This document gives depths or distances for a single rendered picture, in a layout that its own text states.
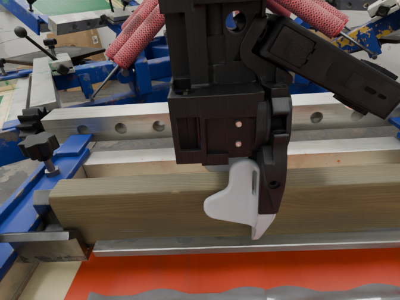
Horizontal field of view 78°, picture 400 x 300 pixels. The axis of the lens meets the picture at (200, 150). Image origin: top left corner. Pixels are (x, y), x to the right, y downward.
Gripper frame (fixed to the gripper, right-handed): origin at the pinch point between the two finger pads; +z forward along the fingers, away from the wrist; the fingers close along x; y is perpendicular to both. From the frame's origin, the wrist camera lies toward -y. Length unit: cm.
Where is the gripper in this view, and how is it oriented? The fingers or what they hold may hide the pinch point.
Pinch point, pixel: (258, 209)
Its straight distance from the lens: 27.1
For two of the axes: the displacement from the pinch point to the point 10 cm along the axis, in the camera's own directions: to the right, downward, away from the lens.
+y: -10.0, 0.5, 0.5
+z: 0.7, 8.4, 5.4
